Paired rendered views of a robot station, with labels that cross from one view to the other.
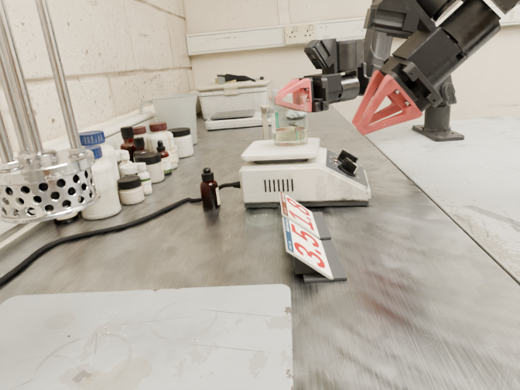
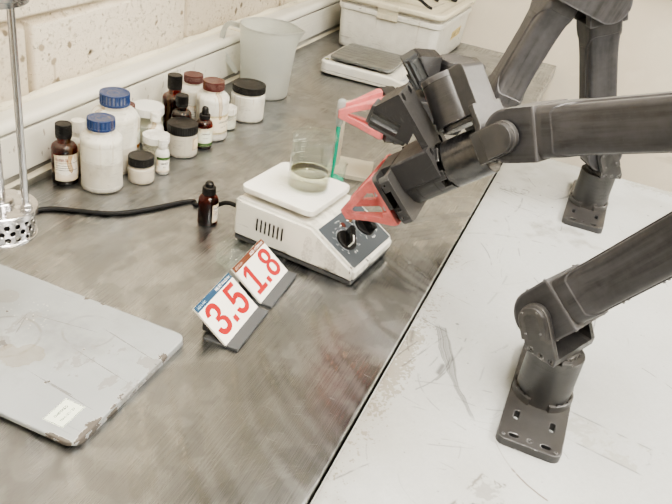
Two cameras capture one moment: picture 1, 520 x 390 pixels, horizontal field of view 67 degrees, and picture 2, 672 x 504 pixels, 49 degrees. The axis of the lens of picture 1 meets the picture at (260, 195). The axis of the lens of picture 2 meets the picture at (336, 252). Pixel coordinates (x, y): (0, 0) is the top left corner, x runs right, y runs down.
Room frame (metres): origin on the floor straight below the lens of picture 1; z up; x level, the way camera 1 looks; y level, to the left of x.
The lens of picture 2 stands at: (-0.28, -0.32, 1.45)
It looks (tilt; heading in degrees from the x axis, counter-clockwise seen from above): 30 degrees down; 12
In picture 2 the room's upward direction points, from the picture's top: 10 degrees clockwise
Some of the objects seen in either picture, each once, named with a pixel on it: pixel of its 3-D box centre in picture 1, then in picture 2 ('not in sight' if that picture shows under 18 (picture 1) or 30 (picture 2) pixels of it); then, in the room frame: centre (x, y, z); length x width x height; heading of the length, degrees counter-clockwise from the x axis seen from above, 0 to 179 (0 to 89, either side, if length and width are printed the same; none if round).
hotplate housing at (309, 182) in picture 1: (299, 172); (308, 219); (0.64, -0.07, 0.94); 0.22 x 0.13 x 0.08; 78
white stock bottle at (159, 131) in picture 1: (161, 146); (212, 108); (0.93, 0.22, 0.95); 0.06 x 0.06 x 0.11
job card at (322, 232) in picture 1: (303, 213); (265, 272); (0.51, -0.06, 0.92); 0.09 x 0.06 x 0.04; 178
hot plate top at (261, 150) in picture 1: (282, 148); (297, 187); (0.65, -0.04, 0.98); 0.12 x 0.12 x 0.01; 78
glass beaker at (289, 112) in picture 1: (290, 121); (312, 162); (0.65, -0.06, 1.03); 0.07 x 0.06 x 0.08; 151
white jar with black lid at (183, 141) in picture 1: (179, 142); (247, 100); (1.06, 0.20, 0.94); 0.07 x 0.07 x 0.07
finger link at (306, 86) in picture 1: (291, 97); (365, 112); (0.85, -0.08, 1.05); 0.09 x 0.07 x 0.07; 117
